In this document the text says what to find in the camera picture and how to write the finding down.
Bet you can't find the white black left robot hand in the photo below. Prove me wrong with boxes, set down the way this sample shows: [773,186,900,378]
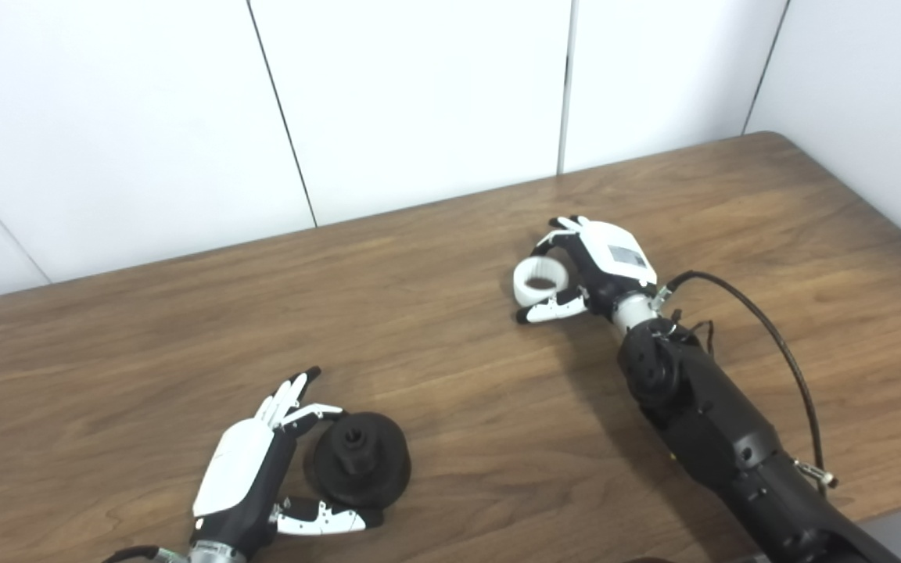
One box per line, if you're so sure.
[191,366,383,552]

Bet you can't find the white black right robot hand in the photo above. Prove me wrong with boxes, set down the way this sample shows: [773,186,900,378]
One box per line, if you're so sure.
[516,216,659,325]

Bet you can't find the white plastic ring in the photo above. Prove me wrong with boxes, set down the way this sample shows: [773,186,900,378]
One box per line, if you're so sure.
[513,256,573,307]

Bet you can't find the round black stepped part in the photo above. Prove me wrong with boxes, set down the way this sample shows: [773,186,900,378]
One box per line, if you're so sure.
[304,412,411,509]

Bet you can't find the thin right arm wires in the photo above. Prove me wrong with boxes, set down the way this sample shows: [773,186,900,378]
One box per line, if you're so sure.
[668,309,716,354]

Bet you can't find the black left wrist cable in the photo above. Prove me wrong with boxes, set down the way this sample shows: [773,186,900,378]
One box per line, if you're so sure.
[102,545,189,563]

